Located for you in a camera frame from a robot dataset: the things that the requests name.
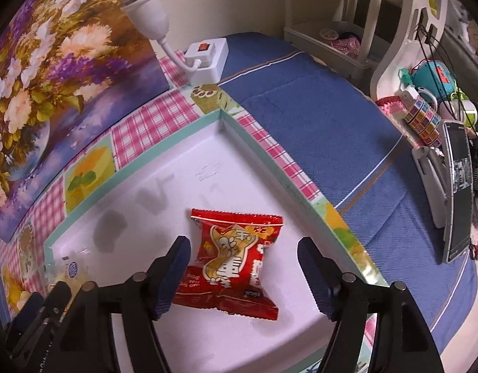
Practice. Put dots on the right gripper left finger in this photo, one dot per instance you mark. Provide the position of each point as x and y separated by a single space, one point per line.
85 341

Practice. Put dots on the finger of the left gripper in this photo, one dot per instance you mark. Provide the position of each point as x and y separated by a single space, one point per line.
31 333

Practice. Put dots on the round bun clear wrapper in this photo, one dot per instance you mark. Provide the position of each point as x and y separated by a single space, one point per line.
71 267

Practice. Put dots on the red peanut snack packet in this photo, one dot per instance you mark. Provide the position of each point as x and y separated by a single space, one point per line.
226 274

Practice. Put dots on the checkered food-print tablecloth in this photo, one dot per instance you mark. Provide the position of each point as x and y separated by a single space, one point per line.
225 160

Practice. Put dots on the white teal-rimmed tray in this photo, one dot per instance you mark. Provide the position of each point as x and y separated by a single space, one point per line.
214 183

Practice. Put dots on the white phone stand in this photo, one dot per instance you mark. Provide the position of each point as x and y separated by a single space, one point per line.
433 167

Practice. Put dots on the blue quilted cloth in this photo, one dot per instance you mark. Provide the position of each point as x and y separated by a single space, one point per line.
360 163

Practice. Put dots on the smartphone on stand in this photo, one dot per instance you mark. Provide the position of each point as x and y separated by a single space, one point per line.
458 190

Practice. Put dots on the colourful checkered mug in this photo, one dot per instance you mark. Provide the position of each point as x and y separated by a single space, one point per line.
421 117

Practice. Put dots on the teal round toy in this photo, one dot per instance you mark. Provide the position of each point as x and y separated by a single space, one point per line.
430 75

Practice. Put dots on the floral painting canvas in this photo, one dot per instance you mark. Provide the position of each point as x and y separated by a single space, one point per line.
69 70

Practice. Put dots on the white wooden shelf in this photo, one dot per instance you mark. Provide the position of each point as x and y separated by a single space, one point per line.
349 43

